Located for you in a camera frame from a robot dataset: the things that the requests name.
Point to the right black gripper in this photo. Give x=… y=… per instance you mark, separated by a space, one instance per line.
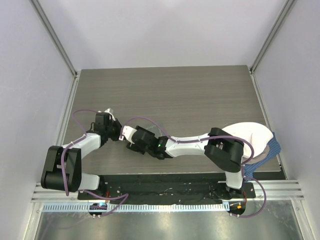
x=136 y=148

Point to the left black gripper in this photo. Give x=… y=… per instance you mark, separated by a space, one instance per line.
x=118 y=126

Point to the grey napkin white stitching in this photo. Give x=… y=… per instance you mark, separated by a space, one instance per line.
x=155 y=130

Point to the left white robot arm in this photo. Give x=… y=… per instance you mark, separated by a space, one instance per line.
x=63 y=164

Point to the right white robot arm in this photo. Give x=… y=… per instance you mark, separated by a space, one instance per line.
x=221 y=148

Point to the white folded cloth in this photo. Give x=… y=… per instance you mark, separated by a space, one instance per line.
x=256 y=134

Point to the beige folded cloth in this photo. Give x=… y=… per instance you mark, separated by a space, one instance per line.
x=261 y=156

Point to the blue checkered cloth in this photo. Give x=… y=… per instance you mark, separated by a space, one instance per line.
x=274 y=150

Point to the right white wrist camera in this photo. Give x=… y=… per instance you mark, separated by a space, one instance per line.
x=127 y=133

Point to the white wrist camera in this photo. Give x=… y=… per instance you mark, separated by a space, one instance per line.
x=127 y=133
x=108 y=111

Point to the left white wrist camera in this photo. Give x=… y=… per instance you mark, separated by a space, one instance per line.
x=108 y=111

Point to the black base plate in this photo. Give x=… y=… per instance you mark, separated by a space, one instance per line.
x=172 y=188

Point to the slotted cable duct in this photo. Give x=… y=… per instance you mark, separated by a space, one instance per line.
x=95 y=207

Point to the left aluminium frame post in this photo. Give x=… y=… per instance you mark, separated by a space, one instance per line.
x=53 y=36

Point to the aluminium frame post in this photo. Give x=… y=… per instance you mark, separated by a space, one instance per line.
x=280 y=20
x=53 y=36

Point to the right aluminium frame post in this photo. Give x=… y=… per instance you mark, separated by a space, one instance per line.
x=280 y=20

